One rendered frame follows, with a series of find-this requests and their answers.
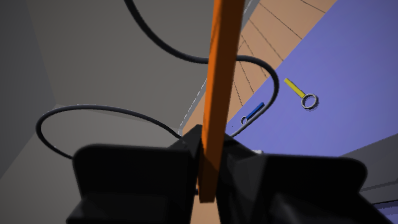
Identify grey loop with blue handle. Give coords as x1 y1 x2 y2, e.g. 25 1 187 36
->
241 102 264 126

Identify grey loop with yellow handle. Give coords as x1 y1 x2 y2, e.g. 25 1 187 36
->
284 78 318 109

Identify orange handle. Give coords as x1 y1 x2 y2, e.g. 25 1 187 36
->
197 0 245 203

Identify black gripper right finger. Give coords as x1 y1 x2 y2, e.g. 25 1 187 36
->
215 133 368 224

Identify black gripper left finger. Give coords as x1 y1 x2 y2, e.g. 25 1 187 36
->
72 124 203 224

